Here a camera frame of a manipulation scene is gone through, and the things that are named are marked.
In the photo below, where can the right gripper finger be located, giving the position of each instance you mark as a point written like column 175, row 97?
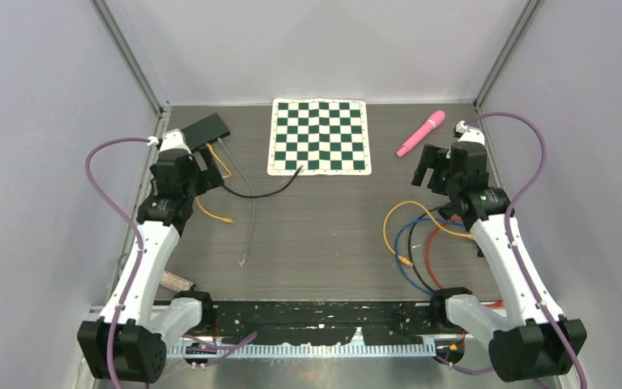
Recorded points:
column 428, row 160
column 440, row 172

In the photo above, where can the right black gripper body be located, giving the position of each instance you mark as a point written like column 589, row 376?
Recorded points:
column 453, row 184

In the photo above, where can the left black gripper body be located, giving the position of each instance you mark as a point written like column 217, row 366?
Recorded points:
column 192, row 183

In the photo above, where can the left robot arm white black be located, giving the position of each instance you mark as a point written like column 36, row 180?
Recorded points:
column 127, row 344

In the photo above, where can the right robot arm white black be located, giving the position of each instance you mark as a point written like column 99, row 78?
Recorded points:
column 534, row 338

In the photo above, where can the pink cylindrical device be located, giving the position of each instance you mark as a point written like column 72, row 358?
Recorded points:
column 431, row 123

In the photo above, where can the green white chessboard mat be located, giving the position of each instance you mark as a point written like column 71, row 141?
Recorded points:
column 319, row 137

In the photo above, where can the glitter filled clear tube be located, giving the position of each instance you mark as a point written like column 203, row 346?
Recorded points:
column 174, row 282

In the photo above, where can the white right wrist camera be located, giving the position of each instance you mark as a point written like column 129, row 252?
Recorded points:
column 466, row 133

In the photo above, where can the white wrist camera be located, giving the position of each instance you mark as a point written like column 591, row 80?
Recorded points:
column 173, row 139
column 466, row 133

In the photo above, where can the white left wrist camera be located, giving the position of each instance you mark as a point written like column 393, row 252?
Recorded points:
column 173, row 139

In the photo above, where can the flat black network switch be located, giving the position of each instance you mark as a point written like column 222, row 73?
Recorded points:
column 206, row 130

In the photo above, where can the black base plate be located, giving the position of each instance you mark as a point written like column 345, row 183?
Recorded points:
column 321, row 323

